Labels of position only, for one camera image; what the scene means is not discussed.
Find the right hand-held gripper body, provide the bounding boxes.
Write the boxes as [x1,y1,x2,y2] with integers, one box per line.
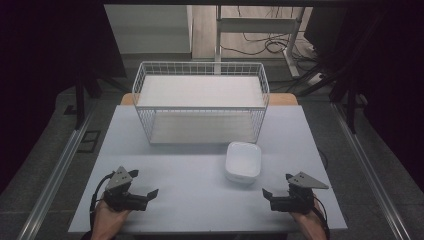
[269,171,330,215]

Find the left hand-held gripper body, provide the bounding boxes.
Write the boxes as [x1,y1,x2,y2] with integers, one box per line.
[103,165,149,213]

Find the white square bowl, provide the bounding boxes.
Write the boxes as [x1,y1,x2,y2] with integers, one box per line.
[224,141,262,184]

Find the white wire two-tier rack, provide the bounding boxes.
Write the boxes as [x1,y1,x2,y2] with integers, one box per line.
[131,61,271,146]

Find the person's right hand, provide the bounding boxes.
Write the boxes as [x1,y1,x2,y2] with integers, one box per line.
[289,204,325,232]

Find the person's left hand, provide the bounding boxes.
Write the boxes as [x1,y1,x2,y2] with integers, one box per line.
[92,199,132,235]

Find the black floor plate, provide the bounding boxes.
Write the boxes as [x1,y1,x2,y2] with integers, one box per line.
[76,129,102,155]

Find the wooden table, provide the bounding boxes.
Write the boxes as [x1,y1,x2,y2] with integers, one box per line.
[119,92,299,107]

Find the black metal stand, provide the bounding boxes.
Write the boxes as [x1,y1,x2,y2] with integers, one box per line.
[73,70,102,132]
[343,78,359,135]

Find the white power strip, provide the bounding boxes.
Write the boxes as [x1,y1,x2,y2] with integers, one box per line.
[307,72,325,87]

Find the dark curtain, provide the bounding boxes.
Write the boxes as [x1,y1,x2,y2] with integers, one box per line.
[303,0,424,193]
[0,0,128,196]

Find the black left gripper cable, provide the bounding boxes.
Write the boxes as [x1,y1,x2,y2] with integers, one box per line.
[88,171,116,232]

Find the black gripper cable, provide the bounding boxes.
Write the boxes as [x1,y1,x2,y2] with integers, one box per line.
[88,171,116,232]
[311,195,331,240]

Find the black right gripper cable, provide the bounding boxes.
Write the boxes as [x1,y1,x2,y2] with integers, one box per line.
[311,195,331,240]

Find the thin black cable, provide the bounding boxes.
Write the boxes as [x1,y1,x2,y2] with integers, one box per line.
[316,147,330,172]

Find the silver metal rail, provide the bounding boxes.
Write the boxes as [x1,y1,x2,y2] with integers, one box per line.
[329,101,413,240]
[16,99,98,240]

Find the black floor cables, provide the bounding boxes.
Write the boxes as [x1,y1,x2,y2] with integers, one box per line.
[220,5,321,63]

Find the white metal desk frame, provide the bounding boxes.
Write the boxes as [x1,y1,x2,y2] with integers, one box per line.
[214,4,306,80]

